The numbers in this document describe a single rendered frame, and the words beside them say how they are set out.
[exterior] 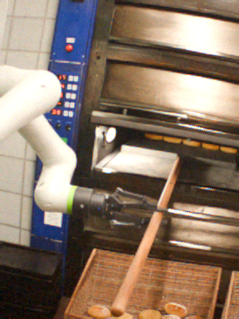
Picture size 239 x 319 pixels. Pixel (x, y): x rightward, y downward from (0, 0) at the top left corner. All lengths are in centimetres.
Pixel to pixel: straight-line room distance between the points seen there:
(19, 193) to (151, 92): 70
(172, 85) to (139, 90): 13
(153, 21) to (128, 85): 30
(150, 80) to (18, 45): 58
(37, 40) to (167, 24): 54
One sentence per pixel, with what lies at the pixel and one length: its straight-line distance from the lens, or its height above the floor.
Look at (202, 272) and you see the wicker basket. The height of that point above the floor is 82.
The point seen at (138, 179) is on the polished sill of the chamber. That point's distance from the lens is 263.
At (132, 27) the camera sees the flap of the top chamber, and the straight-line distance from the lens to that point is 257.
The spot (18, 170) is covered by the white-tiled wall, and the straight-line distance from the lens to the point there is 275.
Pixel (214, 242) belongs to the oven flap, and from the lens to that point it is 264.
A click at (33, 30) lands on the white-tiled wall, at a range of 268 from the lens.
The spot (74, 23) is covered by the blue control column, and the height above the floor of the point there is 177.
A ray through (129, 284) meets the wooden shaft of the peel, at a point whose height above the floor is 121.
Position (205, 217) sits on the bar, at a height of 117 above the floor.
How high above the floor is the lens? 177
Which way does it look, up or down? 12 degrees down
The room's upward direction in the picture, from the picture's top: 7 degrees clockwise
